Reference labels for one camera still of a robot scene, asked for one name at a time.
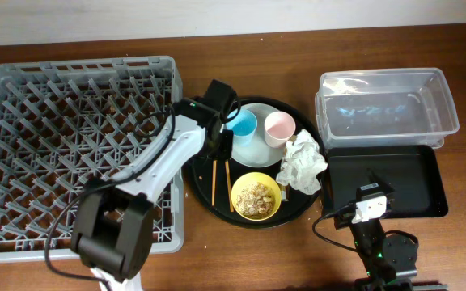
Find grey round plate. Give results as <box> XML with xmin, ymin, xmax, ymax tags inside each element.
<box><xmin>231</xmin><ymin>103</ymin><xmax>285</xmax><ymax>168</ymax></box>

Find pink plastic cup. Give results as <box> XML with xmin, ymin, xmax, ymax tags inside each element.
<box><xmin>264</xmin><ymin>111</ymin><xmax>296</xmax><ymax>148</ymax></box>

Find rice and peanut shell scraps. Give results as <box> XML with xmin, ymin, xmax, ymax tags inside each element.
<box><xmin>236</xmin><ymin>182</ymin><xmax>275</xmax><ymax>219</ymax></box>

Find grey dishwasher rack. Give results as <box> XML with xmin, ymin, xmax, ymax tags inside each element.
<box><xmin>0</xmin><ymin>57</ymin><xmax>182</xmax><ymax>263</ymax></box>

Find clear plastic storage box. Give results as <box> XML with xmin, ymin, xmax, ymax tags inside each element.
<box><xmin>315</xmin><ymin>68</ymin><xmax>460</xmax><ymax>149</ymax></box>

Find white napkin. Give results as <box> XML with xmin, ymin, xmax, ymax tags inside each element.
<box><xmin>276</xmin><ymin>129</ymin><xmax>328</xmax><ymax>196</ymax></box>

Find black rectangular tray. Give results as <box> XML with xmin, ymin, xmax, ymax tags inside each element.
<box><xmin>323</xmin><ymin>145</ymin><xmax>448</xmax><ymax>218</ymax></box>

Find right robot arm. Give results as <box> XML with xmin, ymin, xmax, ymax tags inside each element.
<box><xmin>334</xmin><ymin>171</ymin><xmax>448</xmax><ymax>291</ymax></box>

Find blue plastic cup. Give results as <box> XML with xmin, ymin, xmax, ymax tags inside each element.
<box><xmin>226</xmin><ymin>109</ymin><xmax>257</xmax><ymax>146</ymax></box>

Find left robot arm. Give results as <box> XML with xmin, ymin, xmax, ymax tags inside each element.
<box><xmin>71</xmin><ymin>80</ymin><xmax>241</xmax><ymax>290</ymax></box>

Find yellow plastic bowl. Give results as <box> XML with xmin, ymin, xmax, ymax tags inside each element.
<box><xmin>231</xmin><ymin>172</ymin><xmax>282</xmax><ymax>221</ymax></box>

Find round black tray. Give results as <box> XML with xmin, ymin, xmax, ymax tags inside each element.
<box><xmin>183</xmin><ymin>96</ymin><xmax>323</xmax><ymax>229</ymax></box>

